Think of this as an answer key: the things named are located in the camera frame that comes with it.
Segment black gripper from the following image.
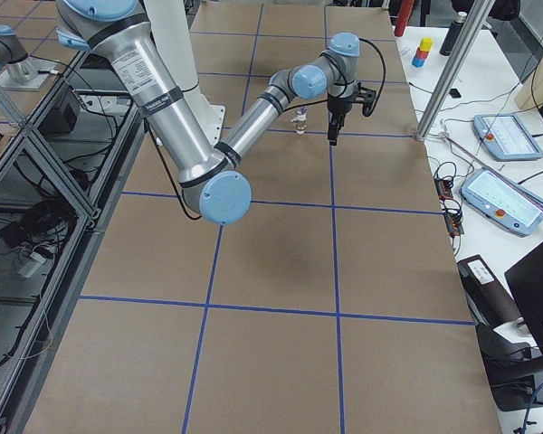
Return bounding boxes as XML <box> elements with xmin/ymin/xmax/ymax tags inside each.
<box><xmin>327</xmin><ymin>82</ymin><xmax>357</xmax><ymax>146</ymax></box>

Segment white PPR brass valve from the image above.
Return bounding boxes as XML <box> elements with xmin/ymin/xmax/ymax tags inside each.
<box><xmin>291</xmin><ymin>106</ymin><xmax>308</xmax><ymax>135</ymax></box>

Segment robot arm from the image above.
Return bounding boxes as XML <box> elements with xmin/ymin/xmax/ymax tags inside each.
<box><xmin>0</xmin><ymin>24</ymin><xmax>48</xmax><ymax>91</ymax></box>
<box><xmin>55</xmin><ymin>1</ymin><xmax>360</xmax><ymax>224</ymax></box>

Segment stacked coloured blocks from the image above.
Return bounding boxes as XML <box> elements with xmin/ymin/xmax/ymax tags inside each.
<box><xmin>411</xmin><ymin>37</ymin><xmax>433</xmax><ymax>68</ymax></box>

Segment orange circuit board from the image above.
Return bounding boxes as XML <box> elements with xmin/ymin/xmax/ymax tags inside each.
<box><xmin>434</xmin><ymin>178</ymin><xmax>454</xmax><ymax>201</ymax></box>

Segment red bottle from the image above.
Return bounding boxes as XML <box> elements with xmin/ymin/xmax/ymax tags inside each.
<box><xmin>394</xmin><ymin>0</ymin><xmax>414</xmax><ymax>37</ymax></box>

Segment black bottle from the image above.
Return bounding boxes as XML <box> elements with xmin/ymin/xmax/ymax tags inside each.
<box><xmin>439</xmin><ymin>12</ymin><xmax>467</xmax><ymax>56</ymax></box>

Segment upper teach pendant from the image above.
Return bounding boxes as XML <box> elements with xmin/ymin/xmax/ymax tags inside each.
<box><xmin>472</xmin><ymin>113</ymin><xmax>543</xmax><ymax>162</ymax></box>

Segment teach pendant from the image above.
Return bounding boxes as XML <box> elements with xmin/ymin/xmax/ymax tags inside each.
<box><xmin>472</xmin><ymin>113</ymin><xmax>543</xmax><ymax>162</ymax></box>
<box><xmin>461</xmin><ymin>169</ymin><xmax>543</xmax><ymax>236</ymax></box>

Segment lower teach pendant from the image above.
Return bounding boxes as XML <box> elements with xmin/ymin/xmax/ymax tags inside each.
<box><xmin>461</xmin><ymin>169</ymin><xmax>543</xmax><ymax>236</ymax></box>

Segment black box with label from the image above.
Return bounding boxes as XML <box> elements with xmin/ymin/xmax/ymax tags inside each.
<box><xmin>457</xmin><ymin>255</ymin><xmax>521</xmax><ymax>327</ymax></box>

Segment black monitor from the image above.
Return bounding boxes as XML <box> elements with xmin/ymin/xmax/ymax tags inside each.
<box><xmin>505</xmin><ymin>241</ymin><xmax>543</xmax><ymax>348</ymax></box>

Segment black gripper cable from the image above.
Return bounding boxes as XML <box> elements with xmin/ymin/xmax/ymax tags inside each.
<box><xmin>355</xmin><ymin>37</ymin><xmax>387</xmax><ymax>118</ymax></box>

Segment aluminium frame post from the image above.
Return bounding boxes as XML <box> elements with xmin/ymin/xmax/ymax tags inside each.
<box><xmin>414</xmin><ymin>0</ymin><xmax>495</xmax><ymax>142</ymax></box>

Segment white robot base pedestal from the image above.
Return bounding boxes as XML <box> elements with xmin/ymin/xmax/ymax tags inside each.
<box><xmin>144</xmin><ymin>0</ymin><xmax>225</xmax><ymax>146</ymax></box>

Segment aluminium frame rail structure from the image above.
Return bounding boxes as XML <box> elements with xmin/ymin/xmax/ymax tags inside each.
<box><xmin>0</xmin><ymin>53</ymin><xmax>144</xmax><ymax>433</ymax></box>

